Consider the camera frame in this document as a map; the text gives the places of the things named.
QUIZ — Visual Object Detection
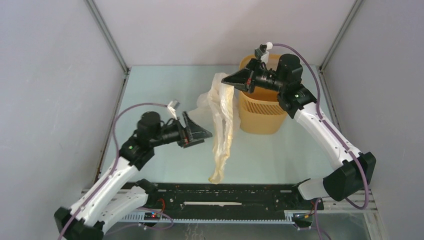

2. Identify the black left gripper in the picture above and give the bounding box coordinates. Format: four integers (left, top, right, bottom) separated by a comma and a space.
150, 111, 212, 149

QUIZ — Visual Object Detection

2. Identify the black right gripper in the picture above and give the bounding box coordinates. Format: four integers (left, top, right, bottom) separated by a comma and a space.
222, 57, 286, 94

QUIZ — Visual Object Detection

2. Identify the translucent cream trash bag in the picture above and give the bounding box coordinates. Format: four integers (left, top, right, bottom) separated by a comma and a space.
188, 72, 241, 185

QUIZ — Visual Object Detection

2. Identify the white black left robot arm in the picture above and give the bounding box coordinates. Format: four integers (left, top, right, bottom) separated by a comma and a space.
54, 111, 213, 240

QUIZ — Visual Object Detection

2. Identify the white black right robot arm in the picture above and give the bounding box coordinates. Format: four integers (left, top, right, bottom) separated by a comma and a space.
221, 53, 376, 209

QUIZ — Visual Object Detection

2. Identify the orange slotted plastic trash bin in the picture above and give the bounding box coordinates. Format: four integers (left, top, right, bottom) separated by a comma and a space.
238, 53, 303, 135

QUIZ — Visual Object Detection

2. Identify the small electronics board with leds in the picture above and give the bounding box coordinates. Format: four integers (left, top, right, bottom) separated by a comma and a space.
143, 212, 161, 221

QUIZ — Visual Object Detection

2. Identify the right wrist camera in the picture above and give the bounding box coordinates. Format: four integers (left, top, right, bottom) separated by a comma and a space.
254, 42, 273, 64

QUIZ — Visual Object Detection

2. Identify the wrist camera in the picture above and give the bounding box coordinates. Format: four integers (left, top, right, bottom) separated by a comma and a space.
166, 99, 180, 120
254, 42, 273, 64

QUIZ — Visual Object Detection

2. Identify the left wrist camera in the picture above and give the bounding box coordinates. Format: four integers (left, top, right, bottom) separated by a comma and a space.
166, 99, 180, 120

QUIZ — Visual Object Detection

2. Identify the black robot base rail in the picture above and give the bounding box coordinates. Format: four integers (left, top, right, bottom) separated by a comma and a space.
109, 179, 352, 229

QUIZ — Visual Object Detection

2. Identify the aluminium frame post right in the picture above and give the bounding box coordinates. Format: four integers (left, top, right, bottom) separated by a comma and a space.
319, 0, 365, 71

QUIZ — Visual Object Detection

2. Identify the aluminium frame post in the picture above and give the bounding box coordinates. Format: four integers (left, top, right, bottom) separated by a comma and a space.
319, 0, 365, 71
84, 0, 130, 75

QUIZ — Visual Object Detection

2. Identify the aluminium frame post left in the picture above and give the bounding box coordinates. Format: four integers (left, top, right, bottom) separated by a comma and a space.
84, 0, 130, 75

